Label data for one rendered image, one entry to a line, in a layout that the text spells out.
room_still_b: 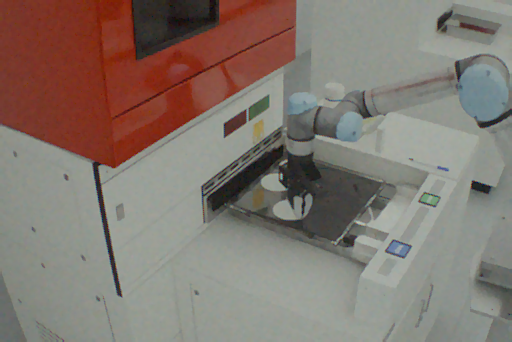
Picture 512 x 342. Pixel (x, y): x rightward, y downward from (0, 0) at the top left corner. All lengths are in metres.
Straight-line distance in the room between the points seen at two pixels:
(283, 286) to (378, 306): 0.28
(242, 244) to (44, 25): 0.84
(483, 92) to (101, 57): 0.80
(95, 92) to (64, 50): 0.12
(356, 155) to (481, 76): 0.73
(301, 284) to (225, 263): 0.22
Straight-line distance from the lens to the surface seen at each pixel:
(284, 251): 1.64
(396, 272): 1.39
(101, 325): 1.73
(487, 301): 1.58
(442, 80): 1.44
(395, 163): 1.83
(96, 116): 1.23
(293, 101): 1.44
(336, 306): 1.48
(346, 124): 1.41
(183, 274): 1.63
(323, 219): 1.64
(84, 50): 1.19
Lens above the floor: 1.85
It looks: 31 degrees down
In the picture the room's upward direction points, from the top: straight up
